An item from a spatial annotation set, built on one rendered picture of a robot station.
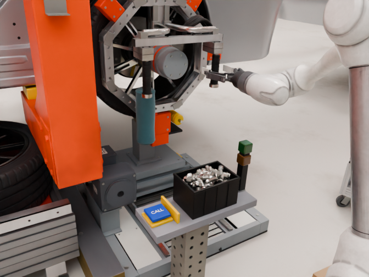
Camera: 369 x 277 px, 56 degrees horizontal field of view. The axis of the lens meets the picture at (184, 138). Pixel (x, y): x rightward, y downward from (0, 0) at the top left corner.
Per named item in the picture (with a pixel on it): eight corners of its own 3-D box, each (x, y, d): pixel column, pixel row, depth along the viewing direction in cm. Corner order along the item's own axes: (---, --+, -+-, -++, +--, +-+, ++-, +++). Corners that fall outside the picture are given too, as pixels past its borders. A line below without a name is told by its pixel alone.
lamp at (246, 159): (244, 159, 134) (245, 150, 132) (250, 164, 131) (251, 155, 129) (235, 162, 132) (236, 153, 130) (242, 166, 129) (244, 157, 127)
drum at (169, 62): (166, 68, 173) (167, 39, 167) (189, 79, 157) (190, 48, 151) (140, 71, 166) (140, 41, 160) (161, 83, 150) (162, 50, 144)
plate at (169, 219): (161, 208, 124) (161, 206, 123) (173, 221, 117) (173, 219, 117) (141, 215, 120) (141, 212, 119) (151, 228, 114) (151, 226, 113)
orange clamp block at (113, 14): (118, 8, 150) (104, -8, 144) (126, 10, 144) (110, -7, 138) (108, 20, 150) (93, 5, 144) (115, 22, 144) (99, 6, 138)
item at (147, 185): (166, 155, 236) (166, 143, 232) (194, 181, 208) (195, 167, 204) (94, 173, 212) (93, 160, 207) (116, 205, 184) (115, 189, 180)
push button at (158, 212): (161, 208, 123) (161, 203, 122) (171, 219, 117) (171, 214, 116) (143, 214, 119) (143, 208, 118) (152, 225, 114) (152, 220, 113)
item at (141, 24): (162, 72, 198) (161, 13, 184) (169, 75, 192) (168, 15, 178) (109, 80, 183) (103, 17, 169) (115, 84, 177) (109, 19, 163)
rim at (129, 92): (118, -27, 167) (68, 64, 172) (138, -26, 150) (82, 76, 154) (188, 30, 200) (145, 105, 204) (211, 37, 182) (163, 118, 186)
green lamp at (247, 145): (245, 148, 132) (246, 138, 130) (252, 152, 129) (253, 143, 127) (236, 150, 130) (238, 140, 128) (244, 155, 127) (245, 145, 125)
